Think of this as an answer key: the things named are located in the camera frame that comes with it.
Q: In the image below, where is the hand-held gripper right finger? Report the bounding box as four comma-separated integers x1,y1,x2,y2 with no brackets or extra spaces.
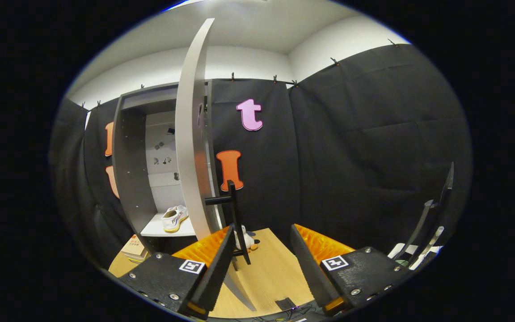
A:
290,224,412,316

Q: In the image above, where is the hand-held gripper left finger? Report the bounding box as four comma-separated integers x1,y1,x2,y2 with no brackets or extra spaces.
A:
119,225,236,319

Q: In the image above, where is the black door handle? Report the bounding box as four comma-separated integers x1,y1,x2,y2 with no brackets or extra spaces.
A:
204,180,252,265

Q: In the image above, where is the white shoe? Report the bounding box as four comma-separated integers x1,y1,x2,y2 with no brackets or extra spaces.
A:
162,205,190,233

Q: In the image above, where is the grey shoe cabinet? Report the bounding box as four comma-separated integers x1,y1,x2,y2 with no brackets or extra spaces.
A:
111,80,227,255

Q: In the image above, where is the beige shoe cabinet door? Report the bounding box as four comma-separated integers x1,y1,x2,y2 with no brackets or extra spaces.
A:
175,18,257,312

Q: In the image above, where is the white cabinet shelf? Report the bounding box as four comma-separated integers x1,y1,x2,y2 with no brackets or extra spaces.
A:
140,212,197,238

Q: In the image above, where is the penguin plush toy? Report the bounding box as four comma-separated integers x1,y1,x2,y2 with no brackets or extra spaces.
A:
233,225,260,252

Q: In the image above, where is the stack of books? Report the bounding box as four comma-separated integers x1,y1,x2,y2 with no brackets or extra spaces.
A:
120,234,151,263

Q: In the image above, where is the row of black cloth clips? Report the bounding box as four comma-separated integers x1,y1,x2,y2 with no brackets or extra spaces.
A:
81,39,397,110

